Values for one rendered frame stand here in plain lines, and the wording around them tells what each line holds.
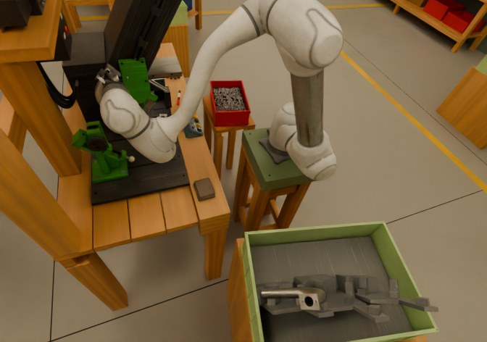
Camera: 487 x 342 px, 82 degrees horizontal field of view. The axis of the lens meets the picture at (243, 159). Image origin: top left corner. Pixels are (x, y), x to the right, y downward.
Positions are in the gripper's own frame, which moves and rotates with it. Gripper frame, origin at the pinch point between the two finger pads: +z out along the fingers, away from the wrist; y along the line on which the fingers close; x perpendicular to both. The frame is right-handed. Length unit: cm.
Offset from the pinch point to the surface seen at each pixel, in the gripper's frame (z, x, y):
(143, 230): -33, 37, -39
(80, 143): -7.0, 27.9, -6.2
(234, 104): 28, -27, -69
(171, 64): 35.0, -17.8, -26.8
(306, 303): -91, -1, -51
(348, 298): -91, -8, -75
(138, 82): 17.7, -1.6, -14.8
